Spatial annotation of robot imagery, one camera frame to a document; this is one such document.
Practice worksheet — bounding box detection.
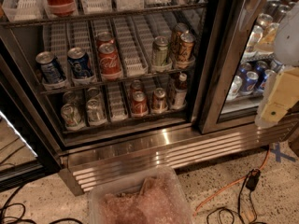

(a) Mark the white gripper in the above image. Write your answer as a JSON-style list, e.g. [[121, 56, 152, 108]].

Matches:
[[255, 65, 299, 128]]

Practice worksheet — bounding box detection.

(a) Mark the red coke can front bottom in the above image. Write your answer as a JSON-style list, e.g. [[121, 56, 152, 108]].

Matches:
[[132, 91, 149, 117]]

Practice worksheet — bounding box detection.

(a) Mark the red coke can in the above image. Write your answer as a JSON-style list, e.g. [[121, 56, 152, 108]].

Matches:
[[95, 32, 115, 47], [98, 43, 121, 75], [130, 79, 144, 93], [132, 91, 149, 117]]

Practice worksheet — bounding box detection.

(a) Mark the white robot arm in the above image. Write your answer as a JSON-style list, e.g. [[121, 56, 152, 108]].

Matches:
[[255, 2, 299, 128]]

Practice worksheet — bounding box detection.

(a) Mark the blue pepsi can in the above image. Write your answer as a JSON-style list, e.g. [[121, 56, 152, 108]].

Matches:
[[256, 69, 275, 92], [36, 51, 66, 84], [67, 47, 93, 79]]

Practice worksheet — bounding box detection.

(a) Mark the blue pepsi can right fridge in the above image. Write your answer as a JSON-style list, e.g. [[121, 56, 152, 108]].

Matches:
[[239, 71, 259, 95]]

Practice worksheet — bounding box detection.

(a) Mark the white can right fridge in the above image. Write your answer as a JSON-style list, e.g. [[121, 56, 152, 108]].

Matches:
[[227, 76, 243, 100]]

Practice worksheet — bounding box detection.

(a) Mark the fridge glass door right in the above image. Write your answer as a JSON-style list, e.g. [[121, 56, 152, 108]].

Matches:
[[200, 0, 298, 133]]

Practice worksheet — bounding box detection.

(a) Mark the orange brown can front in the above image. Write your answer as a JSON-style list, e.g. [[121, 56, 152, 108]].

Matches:
[[177, 33, 195, 63]]

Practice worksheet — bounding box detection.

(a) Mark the orange brown can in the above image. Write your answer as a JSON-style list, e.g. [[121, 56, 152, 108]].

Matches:
[[177, 33, 195, 63], [171, 22, 189, 54]]

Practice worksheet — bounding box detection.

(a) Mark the orange brown can rear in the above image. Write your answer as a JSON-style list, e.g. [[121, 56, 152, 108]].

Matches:
[[171, 22, 189, 54]]

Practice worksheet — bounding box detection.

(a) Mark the brown can bottom shelf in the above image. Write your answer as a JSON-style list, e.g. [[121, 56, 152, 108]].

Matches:
[[151, 88, 167, 113]]

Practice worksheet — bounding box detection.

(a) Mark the green can middle shelf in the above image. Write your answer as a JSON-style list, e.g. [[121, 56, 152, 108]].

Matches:
[[151, 36, 169, 66]]

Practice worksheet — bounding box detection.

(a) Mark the red coke can rear bottom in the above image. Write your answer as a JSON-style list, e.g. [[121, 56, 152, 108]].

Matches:
[[130, 79, 144, 93]]

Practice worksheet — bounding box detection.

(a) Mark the red coke can front middle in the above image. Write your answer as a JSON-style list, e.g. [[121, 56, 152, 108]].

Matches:
[[98, 43, 121, 75]]

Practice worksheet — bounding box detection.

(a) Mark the silver can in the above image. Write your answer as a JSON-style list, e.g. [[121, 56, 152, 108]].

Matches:
[[86, 99, 105, 125], [63, 91, 81, 105], [87, 87, 102, 101], [61, 104, 84, 131]]

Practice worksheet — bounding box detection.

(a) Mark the red coke can rear middle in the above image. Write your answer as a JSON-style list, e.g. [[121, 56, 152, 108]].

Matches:
[[95, 32, 115, 47]]

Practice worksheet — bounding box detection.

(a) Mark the silver can front left bottom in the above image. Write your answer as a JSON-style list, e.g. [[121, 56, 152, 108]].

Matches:
[[61, 104, 84, 131]]

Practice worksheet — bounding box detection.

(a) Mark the silver can rear left bottom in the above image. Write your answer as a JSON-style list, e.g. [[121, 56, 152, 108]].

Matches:
[[63, 91, 81, 105]]

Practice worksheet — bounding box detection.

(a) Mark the stainless fridge base grille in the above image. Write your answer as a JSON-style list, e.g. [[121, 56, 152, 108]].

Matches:
[[59, 118, 298, 196]]

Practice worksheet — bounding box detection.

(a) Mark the blue pepsi can far left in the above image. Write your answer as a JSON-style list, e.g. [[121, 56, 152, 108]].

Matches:
[[36, 51, 66, 84]]

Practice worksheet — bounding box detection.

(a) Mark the black power adapter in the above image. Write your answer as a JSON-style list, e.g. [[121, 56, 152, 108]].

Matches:
[[246, 169, 261, 191]]

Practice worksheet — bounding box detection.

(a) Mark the dark glass bottle white label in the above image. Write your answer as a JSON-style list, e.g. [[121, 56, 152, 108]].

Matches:
[[172, 73, 188, 107]]

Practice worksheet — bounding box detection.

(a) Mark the clear plastic bin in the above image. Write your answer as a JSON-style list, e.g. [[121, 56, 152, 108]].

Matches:
[[89, 166, 194, 224]]

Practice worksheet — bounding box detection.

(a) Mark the orange extension cable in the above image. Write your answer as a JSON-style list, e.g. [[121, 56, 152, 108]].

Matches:
[[192, 145, 271, 217]]

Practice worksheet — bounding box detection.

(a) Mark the black cables left floor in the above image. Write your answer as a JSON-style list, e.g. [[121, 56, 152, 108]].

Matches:
[[0, 184, 83, 224]]

